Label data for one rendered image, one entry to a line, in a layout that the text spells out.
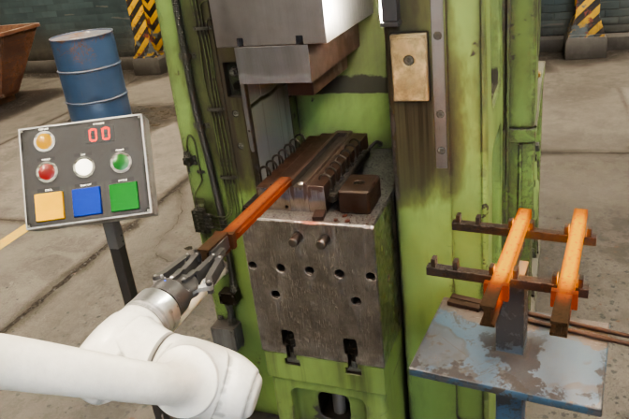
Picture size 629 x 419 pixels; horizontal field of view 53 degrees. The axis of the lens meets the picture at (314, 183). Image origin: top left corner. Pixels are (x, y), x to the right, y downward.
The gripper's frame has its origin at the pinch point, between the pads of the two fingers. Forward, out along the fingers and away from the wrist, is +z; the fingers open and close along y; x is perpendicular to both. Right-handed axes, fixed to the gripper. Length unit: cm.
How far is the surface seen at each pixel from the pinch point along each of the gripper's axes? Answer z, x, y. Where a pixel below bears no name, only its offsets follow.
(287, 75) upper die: 44, 24, 1
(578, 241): 28, -8, 69
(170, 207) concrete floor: 215, -107, -170
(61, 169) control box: 26, 4, -61
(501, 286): 7, -7, 56
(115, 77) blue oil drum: 376, -61, -319
